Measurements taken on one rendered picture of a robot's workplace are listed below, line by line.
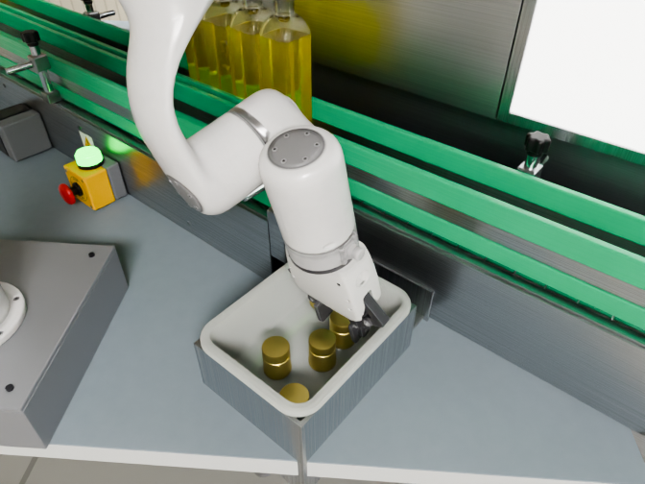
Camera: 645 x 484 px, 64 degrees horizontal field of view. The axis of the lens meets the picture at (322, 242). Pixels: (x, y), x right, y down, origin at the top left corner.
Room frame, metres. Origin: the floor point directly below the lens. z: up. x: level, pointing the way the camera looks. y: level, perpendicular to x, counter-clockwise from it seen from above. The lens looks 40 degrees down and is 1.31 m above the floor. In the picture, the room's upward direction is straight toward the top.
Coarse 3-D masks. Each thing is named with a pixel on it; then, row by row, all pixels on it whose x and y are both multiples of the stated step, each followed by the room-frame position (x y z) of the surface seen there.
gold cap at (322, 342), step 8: (320, 328) 0.42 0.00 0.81; (312, 336) 0.41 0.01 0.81; (320, 336) 0.41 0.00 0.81; (328, 336) 0.41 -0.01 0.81; (312, 344) 0.40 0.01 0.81; (320, 344) 0.40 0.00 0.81; (328, 344) 0.40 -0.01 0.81; (312, 352) 0.40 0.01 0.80; (320, 352) 0.39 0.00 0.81; (328, 352) 0.39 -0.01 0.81; (312, 360) 0.40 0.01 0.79; (320, 360) 0.39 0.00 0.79; (328, 360) 0.39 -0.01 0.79; (312, 368) 0.40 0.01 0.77; (320, 368) 0.39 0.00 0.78; (328, 368) 0.39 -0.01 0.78
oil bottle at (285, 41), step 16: (272, 16) 0.74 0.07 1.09; (288, 16) 0.73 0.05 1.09; (272, 32) 0.73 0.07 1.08; (288, 32) 0.72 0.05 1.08; (304, 32) 0.74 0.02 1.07; (272, 48) 0.73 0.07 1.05; (288, 48) 0.71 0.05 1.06; (304, 48) 0.74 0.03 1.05; (272, 64) 0.73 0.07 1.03; (288, 64) 0.71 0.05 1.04; (304, 64) 0.74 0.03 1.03; (272, 80) 0.73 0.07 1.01; (288, 80) 0.71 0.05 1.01; (304, 80) 0.74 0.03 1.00; (288, 96) 0.71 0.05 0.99; (304, 96) 0.74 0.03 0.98; (304, 112) 0.73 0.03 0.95
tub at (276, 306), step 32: (256, 288) 0.47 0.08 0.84; (288, 288) 0.50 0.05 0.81; (384, 288) 0.47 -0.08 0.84; (224, 320) 0.42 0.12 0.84; (256, 320) 0.45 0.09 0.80; (288, 320) 0.48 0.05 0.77; (224, 352) 0.37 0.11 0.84; (256, 352) 0.42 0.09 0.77; (352, 352) 0.42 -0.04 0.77; (256, 384) 0.32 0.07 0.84; (320, 384) 0.37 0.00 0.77
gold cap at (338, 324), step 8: (336, 312) 0.45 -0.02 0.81; (336, 320) 0.44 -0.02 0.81; (344, 320) 0.44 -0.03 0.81; (336, 328) 0.43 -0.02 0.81; (344, 328) 0.43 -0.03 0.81; (336, 336) 0.43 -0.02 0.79; (344, 336) 0.43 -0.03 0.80; (336, 344) 0.43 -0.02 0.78; (344, 344) 0.43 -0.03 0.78; (352, 344) 0.43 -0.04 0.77
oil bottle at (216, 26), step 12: (216, 12) 0.79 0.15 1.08; (228, 12) 0.79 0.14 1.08; (204, 24) 0.81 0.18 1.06; (216, 24) 0.79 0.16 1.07; (228, 24) 0.78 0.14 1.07; (204, 36) 0.81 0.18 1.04; (216, 36) 0.79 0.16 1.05; (228, 36) 0.78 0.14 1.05; (216, 48) 0.79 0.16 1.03; (228, 48) 0.78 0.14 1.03; (216, 60) 0.80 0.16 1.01; (228, 60) 0.78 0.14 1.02; (216, 72) 0.80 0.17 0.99; (228, 72) 0.78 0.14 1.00; (216, 84) 0.80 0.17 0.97; (228, 84) 0.78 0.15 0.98
